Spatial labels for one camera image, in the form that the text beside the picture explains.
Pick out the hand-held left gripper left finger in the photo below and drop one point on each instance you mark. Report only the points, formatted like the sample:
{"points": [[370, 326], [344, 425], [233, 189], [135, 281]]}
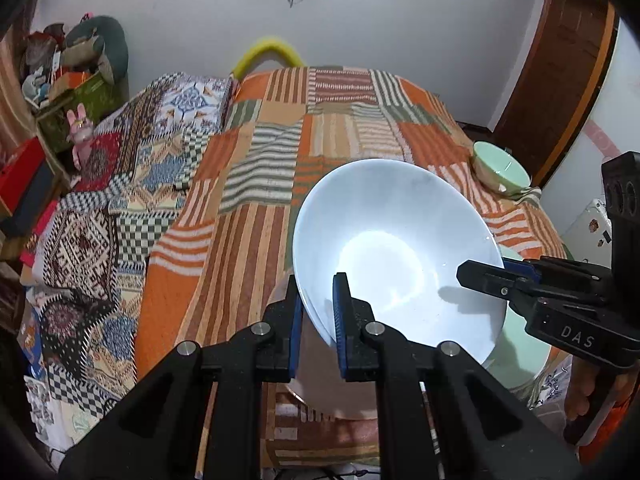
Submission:
{"points": [[296, 342]]}

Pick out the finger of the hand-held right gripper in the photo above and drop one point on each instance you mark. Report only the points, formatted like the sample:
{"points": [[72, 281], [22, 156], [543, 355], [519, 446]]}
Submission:
{"points": [[492, 282], [565, 270]]}

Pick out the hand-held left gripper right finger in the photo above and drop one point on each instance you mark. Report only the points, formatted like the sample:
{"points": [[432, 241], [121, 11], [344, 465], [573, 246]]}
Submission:
{"points": [[340, 322]]}

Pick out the pink plate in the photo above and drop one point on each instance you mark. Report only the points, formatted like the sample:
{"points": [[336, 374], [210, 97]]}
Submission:
{"points": [[320, 390]]}

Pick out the green plate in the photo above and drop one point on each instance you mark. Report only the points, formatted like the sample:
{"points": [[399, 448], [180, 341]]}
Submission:
{"points": [[520, 355]]}

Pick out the white bowl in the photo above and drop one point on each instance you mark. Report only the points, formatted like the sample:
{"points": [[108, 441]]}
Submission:
{"points": [[390, 220]]}

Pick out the person's right hand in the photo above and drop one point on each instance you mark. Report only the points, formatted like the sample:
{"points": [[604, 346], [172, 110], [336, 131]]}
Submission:
{"points": [[580, 395]]}

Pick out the white plastic object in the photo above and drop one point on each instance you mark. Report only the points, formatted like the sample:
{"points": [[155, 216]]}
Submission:
{"points": [[587, 230]]}

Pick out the white printed cloth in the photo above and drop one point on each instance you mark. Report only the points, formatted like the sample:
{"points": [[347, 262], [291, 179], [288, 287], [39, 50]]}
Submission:
{"points": [[552, 385]]}

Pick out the orange striped blanket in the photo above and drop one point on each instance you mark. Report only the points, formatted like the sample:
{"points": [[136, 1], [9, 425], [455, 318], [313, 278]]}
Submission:
{"points": [[240, 270]]}

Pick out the green bowl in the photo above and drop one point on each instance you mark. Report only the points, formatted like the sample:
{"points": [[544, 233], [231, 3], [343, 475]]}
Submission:
{"points": [[500, 170]]}

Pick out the brown wooden door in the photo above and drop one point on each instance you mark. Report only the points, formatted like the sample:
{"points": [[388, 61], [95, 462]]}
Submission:
{"points": [[555, 90]]}

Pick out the patchwork patterned blanket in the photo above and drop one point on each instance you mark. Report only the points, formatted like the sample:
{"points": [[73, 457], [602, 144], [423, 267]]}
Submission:
{"points": [[100, 220]]}

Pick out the yellow foam tube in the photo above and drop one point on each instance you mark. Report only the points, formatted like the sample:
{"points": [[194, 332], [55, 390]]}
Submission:
{"points": [[260, 50]]}

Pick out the pink bunny toy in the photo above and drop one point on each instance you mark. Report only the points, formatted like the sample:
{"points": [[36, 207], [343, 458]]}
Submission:
{"points": [[80, 130]]}

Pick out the red box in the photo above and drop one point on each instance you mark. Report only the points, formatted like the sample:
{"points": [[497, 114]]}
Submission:
{"points": [[20, 175]]}

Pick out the green cardboard box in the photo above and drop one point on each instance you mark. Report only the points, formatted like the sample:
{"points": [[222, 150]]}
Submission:
{"points": [[75, 105]]}

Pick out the grey plush toy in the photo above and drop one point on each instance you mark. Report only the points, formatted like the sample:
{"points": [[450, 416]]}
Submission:
{"points": [[102, 40]]}

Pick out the striped curtain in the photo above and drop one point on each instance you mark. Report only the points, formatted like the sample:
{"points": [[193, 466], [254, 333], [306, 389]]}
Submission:
{"points": [[15, 95]]}

